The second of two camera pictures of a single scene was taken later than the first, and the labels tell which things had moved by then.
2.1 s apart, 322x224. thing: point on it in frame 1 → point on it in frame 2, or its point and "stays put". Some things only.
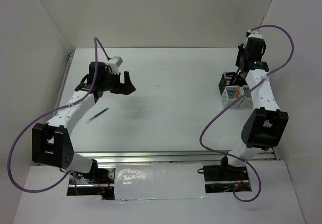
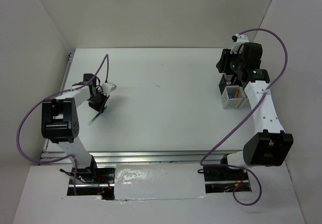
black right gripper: (241, 50) → (223, 65)
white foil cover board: (161, 181) stays put
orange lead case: (237, 93) stays put
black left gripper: (125, 88) → (100, 108)
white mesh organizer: (231, 93) stays put
